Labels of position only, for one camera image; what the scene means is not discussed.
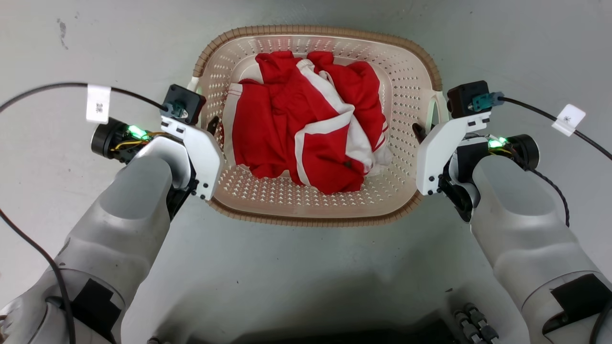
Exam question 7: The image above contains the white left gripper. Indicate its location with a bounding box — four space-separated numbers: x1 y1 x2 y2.
160 116 225 201

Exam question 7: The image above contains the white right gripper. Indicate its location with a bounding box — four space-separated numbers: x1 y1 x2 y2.
412 111 492 196

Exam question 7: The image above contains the cream perforated laundry basket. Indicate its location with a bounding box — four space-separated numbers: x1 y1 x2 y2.
187 25 450 228

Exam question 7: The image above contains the red and white garment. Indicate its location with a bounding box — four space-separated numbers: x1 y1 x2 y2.
224 50 394 195

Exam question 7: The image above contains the white paper cable tag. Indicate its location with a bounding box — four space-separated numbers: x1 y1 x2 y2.
551 104 587 138
86 84 112 125

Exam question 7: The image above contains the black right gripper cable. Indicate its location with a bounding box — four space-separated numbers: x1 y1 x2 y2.
499 97 612 161

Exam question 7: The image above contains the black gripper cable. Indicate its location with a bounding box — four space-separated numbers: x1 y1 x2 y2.
499 97 612 161
0 82 169 344

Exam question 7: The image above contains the black twisted arm cable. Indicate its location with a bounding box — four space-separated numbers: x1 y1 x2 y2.
508 141 571 228

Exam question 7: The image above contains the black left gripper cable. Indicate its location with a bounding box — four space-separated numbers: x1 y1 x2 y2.
0 82 169 344

